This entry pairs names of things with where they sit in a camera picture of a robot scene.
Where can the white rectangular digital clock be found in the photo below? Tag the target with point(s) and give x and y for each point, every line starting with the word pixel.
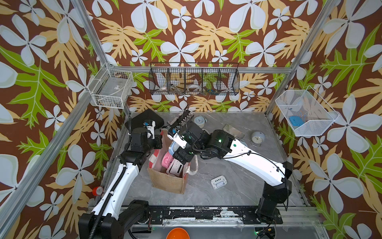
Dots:
pixel 175 169

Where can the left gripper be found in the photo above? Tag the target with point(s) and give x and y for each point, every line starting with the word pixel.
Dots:
pixel 156 139

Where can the white wire basket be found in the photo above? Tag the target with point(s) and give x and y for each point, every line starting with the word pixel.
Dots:
pixel 316 112
pixel 110 87

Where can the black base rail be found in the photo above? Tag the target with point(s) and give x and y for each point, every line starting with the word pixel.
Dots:
pixel 248 215

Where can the grey round globe clock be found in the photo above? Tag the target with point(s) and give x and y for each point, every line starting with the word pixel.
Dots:
pixel 257 138

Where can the white wire basket right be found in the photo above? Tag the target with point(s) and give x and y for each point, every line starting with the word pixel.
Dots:
pixel 316 112

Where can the socket set on black rail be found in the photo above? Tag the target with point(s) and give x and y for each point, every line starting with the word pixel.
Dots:
pixel 181 120

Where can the pink twin-bell alarm clock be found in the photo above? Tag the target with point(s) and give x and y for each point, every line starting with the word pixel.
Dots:
pixel 167 160

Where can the black plastic tool case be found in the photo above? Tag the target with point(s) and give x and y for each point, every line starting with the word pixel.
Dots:
pixel 148 114

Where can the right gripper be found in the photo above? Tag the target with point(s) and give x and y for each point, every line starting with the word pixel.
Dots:
pixel 180 155

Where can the small white digital clock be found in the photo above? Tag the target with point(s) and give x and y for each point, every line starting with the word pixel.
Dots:
pixel 218 182

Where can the cream and blue alarm clock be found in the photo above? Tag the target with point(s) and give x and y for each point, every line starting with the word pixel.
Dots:
pixel 200 121

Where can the red cap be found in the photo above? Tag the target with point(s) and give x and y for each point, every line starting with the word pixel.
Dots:
pixel 97 191

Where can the mirror digital clock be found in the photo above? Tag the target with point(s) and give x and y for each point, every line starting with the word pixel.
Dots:
pixel 233 131

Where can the blue object in basket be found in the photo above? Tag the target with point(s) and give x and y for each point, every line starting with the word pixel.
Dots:
pixel 296 121

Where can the orange bowl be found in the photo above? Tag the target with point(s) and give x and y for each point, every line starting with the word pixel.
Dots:
pixel 178 233

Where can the blue square alarm clock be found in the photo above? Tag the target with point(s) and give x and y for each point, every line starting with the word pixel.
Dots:
pixel 173 148

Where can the black wire basket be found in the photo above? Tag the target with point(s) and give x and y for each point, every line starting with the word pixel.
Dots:
pixel 184 78

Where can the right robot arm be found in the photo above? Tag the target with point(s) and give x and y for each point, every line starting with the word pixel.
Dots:
pixel 277 186

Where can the white wire basket left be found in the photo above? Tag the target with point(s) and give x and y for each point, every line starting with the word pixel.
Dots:
pixel 110 87

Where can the canvas bag with red sides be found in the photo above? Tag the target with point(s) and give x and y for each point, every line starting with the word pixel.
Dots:
pixel 160 179

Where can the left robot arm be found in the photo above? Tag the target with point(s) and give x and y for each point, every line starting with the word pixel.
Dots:
pixel 107 221

